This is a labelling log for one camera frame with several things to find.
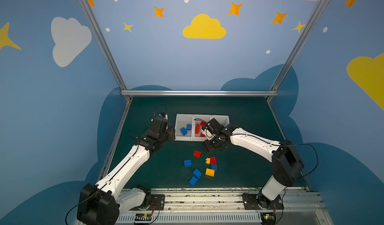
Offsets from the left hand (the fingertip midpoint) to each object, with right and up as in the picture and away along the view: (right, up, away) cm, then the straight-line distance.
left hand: (170, 129), depth 83 cm
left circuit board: (-12, -43, -9) cm, 46 cm away
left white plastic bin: (+5, +4, +22) cm, 23 cm away
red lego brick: (+25, -20, +6) cm, 32 cm away
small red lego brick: (+15, -16, +8) cm, 24 cm away
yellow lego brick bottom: (+23, -25, +1) cm, 34 cm away
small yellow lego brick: (+22, -19, +6) cm, 30 cm away
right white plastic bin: (+34, +4, +23) cm, 41 cm away
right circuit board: (+51, -43, -9) cm, 67 cm away
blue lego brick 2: (+10, -20, +5) cm, 23 cm away
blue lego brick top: (+6, -3, +18) cm, 20 cm away
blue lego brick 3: (+15, -24, -1) cm, 29 cm away
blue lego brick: (+10, -1, +18) cm, 21 cm away
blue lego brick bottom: (+13, -28, -2) cm, 31 cm away
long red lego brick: (+16, -2, +18) cm, 24 cm away
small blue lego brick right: (+25, -22, +2) cm, 33 cm away
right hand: (+22, -10, +3) cm, 24 cm away
